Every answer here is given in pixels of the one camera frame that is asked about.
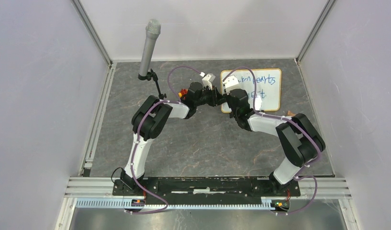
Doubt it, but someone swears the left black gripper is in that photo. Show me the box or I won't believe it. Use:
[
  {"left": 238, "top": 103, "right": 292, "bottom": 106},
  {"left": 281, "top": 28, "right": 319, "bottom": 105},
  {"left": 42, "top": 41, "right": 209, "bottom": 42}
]
[{"left": 195, "top": 85, "right": 226, "bottom": 107}]

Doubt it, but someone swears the white whiteboard with wooden frame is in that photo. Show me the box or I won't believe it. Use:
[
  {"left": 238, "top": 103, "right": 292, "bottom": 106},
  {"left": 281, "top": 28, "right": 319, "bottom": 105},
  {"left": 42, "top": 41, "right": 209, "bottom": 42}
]
[{"left": 232, "top": 69, "right": 281, "bottom": 111}]

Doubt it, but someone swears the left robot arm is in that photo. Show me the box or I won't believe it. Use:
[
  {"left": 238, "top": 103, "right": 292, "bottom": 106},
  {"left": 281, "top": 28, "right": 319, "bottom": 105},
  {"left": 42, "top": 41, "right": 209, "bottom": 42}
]
[{"left": 112, "top": 82, "right": 227, "bottom": 196}]

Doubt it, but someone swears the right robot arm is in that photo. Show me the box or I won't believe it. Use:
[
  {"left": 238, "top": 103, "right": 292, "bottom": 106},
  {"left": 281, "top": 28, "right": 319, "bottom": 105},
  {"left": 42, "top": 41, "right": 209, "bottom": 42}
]
[{"left": 225, "top": 89, "right": 326, "bottom": 196}]

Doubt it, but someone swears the colourful toy brick car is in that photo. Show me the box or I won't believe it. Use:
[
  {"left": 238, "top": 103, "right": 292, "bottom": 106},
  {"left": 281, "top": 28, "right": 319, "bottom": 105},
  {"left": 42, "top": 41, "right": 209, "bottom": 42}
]
[{"left": 178, "top": 89, "right": 188, "bottom": 100}]

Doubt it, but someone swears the curved wooden piece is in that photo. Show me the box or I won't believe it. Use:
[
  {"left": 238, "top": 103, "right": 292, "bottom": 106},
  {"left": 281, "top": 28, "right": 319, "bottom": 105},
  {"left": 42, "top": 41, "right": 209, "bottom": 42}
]
[{"left": 287, "top": 111, "right": 296, "bottom": 116}]

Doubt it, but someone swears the black microphone tripod stand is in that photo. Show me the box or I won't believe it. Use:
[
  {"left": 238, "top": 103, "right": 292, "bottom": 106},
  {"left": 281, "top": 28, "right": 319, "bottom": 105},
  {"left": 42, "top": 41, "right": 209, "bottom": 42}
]
[{"left": 146, "top": 69, "right": 167, "bottom": 100}]

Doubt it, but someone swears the grey microphone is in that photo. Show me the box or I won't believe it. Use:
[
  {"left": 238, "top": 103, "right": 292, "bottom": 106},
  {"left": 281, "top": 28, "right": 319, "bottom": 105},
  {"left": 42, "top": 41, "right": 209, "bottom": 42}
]
[{"left": 138, "top": 19, "right": 161, "bottom": 81}]

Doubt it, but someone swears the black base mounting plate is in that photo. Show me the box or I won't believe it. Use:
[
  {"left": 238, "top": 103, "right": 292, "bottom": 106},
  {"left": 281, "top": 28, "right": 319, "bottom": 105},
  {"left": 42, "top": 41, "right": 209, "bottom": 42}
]
[{"left": 112, "top": 176, "right": 301, "bottom": 206}]

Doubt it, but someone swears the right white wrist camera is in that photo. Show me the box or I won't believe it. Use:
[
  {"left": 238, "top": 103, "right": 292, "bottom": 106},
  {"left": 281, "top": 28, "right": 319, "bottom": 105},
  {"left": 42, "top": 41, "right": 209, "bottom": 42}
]
[{"left": 223, "top": 75, "right": 240, "bottom": 94}]

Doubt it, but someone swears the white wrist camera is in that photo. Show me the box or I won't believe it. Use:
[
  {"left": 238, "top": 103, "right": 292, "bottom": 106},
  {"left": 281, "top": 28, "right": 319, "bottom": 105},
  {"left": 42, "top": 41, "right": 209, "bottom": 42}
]
[
  {"left": 199, "top": 72, "right": 216, "bottom": 90},
  {"left": 223, "top": 75, "right": 240, "bottom": 94}
]

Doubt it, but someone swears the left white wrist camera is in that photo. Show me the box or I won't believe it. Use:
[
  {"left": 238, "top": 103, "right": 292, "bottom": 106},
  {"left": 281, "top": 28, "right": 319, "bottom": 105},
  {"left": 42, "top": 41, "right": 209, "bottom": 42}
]
[{"left": 199, "top": 72, "right": 216, "bottom": 90}]

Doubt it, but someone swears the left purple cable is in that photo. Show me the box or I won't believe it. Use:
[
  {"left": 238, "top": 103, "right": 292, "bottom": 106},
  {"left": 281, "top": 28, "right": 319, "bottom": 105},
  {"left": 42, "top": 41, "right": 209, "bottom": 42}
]
[{"left": 124, "top": 66, "right": 202, "bottom": 215}]

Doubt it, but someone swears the purple cable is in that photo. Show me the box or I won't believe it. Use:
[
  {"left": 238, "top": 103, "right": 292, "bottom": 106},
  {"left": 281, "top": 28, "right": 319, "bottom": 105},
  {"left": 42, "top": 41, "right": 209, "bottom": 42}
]
[
  {"left": 223, "top": 66, "right": 323, "bottom": 217},
  {"left": 124, "top": 66, "right": 202, "bottom": 215}
]

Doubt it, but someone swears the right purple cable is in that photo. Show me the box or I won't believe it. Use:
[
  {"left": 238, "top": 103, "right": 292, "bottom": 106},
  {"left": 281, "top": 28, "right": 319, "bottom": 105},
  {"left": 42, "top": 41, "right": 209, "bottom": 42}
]
[{"left": 223, "top": 66, "right": 323, "bottom": 217}]

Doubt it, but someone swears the aluminium frame rail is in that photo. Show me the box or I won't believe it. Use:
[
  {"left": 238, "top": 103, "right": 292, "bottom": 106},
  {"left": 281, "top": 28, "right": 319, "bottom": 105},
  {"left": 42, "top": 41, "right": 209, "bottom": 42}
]
[{"left": 65, "top": 177, "right": 352, "bottom": 200}]

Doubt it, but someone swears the slotted cable duct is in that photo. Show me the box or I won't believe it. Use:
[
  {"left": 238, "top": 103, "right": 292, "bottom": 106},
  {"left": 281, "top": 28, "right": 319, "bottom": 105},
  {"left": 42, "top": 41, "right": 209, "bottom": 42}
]
[{"left": 75, "top": 198, "right": 289, "bottom": 211}]

